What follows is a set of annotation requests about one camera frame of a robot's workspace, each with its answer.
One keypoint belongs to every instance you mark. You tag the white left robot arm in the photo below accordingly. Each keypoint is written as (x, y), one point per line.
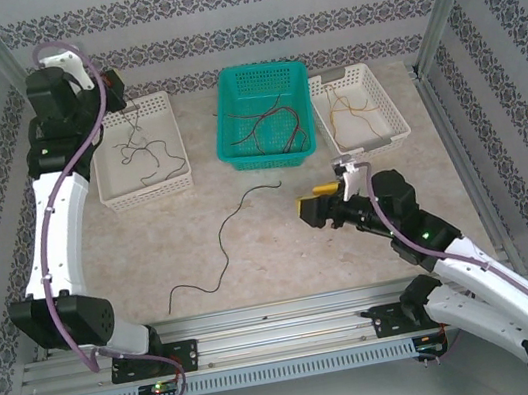
(61, 226)

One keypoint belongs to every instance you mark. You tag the teal perforated plastic basket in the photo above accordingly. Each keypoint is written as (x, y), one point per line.
(257, 82)

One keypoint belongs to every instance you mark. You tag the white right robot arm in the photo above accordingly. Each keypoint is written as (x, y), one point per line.
(471, 315)

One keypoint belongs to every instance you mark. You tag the small controller circuit board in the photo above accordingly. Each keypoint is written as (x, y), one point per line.
(430, 344)
(159, 388)

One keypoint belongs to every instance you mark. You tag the white perforated plastic basket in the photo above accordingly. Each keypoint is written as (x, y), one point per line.
(165, 123)
(366, 140)

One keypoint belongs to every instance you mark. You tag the long aluminium base rail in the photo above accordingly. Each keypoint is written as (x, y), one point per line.
(287, 335)

